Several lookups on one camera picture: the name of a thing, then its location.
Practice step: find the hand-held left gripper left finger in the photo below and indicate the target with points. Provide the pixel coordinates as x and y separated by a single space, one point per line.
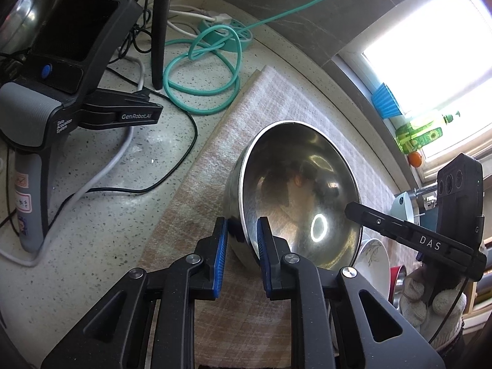
220 253

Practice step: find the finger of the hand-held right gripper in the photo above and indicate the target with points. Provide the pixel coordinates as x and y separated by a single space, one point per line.
415 238

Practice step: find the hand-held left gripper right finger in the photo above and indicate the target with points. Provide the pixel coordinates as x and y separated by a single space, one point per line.
265 253

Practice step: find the white plate with leaf print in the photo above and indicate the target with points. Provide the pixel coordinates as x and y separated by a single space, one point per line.
374 257

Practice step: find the large stainless steel bowl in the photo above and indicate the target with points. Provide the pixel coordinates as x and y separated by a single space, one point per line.
299 184

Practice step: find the person's right forearm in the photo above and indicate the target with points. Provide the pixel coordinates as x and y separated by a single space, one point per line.
451 351

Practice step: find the person's right hand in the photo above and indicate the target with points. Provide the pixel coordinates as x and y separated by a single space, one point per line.
415 296

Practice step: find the chrome kitchen faucet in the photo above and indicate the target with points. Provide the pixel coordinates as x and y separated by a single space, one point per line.
424 200

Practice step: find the red metal cup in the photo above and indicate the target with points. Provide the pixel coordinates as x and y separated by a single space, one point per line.
396 280

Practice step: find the orange fruit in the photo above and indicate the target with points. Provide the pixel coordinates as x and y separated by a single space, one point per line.
415 158

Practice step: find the green dish soap bottle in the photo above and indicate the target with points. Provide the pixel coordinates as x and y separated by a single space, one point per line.
419 136

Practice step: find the plaid fringed cloth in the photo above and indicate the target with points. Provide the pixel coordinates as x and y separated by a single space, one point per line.
215 153

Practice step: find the blue fluted silicone cup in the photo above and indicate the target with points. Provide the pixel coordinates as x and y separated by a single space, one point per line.
384 102

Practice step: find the white framed window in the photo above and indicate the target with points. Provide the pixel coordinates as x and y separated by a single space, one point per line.
442 65

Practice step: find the green power strip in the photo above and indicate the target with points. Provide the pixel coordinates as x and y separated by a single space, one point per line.
226 46

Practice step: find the black tripod leg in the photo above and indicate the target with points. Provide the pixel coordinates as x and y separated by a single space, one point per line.
159 46

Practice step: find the spare grey gripper device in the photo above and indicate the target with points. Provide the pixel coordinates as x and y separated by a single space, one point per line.
57 84

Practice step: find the shiny metal pot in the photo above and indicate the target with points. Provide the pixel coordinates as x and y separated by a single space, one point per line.
19 15

